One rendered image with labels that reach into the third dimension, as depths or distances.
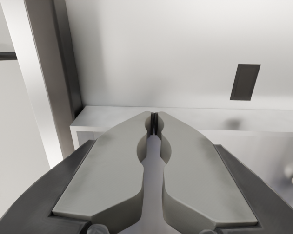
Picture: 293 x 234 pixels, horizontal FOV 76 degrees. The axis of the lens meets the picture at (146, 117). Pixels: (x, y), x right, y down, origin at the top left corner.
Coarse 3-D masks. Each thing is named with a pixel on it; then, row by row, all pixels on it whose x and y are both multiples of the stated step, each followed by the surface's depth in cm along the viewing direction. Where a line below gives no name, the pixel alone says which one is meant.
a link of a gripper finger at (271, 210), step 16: (224, 160) 8; (240, 176) 7; (256, 176) 7; (256, 192) 6; (272, 192) 6; (256, 208) 6; (272, 208) 6; (288, 208) 6; (256, 224) 6; (272, 224) 6; (288, 224) 6
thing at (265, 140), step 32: (96, 128) 13; (224, 128) 13; (256, 128) 13; (288, 128) 13; (160, 160) 19; (256, 160) 18; (288, 160) 18; (160, 192) 21; (288, 192) 20; (160, 224) 23
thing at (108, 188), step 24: (144, 120) 11; (96, 144) 9; (120, 144) 9; (144, 144) 10; (96, 168) 7; (120, 168) 7; (72, 192) 6; (96, 192) 6; (120, 192) 6; (72, 216) 6; (96, 216) 6; (120, 216) 6
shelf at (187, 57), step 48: (0, 0) 13; (96, 0) 13; (144, 0) 13; (192, 0) 12; (240, 0) 12; (288, 0) 12; (96, 48) 14; (144, 48) 14; (192, 48) 14; (240, 48) 14; (288, 48) 14; (96, 96) 16; (144, 96) 16; (192, 96) 16; (288, 96) 15; (48, 144) 19
